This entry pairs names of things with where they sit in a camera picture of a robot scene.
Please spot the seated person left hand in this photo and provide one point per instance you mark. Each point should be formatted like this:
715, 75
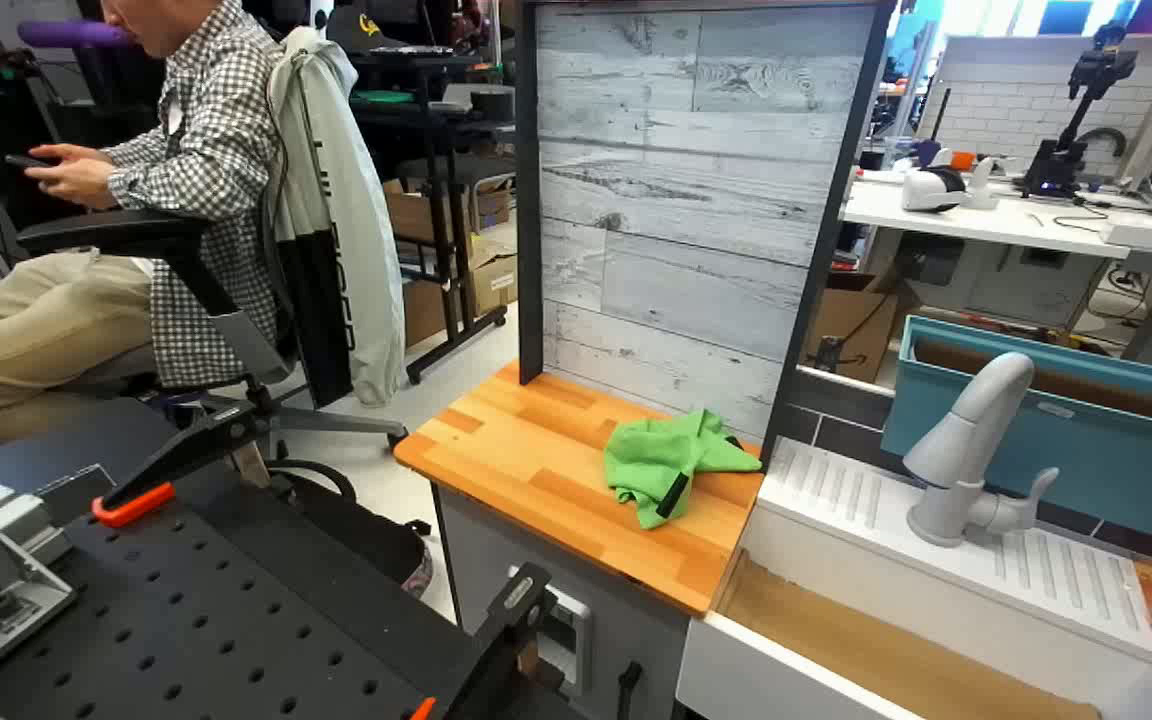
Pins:
76, 178

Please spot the black smartphone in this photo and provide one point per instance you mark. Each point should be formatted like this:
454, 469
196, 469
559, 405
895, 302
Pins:
30, 160

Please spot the green cloth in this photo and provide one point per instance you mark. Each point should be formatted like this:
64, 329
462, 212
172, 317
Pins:
661, 462

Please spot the black office chair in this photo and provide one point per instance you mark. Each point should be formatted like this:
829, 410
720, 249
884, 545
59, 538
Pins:
109, 235

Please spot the seated person checked shirt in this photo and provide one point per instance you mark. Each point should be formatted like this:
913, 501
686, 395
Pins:
209, 146

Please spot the purple cylinder cushion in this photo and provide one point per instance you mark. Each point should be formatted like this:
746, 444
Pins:
68, 33

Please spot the pale grey hoodie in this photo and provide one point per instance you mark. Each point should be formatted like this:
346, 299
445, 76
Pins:
350, 200

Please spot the brown cardboard box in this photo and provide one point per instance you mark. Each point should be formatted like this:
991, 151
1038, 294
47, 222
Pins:
409, 212
859, 324
494, 247
435, 314

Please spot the black metal cart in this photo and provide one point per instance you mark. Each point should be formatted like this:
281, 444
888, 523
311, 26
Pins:
419, 61

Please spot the black bag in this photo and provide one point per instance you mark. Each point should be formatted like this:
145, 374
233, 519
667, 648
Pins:
359, 542

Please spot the wooden top grey cabinet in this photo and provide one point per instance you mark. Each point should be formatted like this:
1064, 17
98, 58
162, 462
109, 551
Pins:
468, 545

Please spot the grey wood print back panel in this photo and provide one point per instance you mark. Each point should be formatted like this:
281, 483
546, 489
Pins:
699, 200

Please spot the white dome object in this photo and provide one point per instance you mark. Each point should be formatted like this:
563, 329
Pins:
928, 192

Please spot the orange ball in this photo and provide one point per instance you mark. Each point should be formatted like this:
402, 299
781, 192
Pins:
961, 160

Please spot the white desk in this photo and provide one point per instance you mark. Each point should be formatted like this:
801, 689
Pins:
1001, 222

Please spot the grey faucet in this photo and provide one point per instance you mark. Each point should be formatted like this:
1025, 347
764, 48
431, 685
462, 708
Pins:
970, 443

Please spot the white sink basin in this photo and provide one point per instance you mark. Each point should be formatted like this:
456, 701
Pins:
950, 584

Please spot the black articulated stand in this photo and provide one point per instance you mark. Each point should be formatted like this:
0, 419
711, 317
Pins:
1059, 167

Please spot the teal storage bin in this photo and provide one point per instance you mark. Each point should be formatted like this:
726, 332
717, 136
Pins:
1108, 454

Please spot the black metal frame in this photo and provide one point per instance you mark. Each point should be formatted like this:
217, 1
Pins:
531, 200

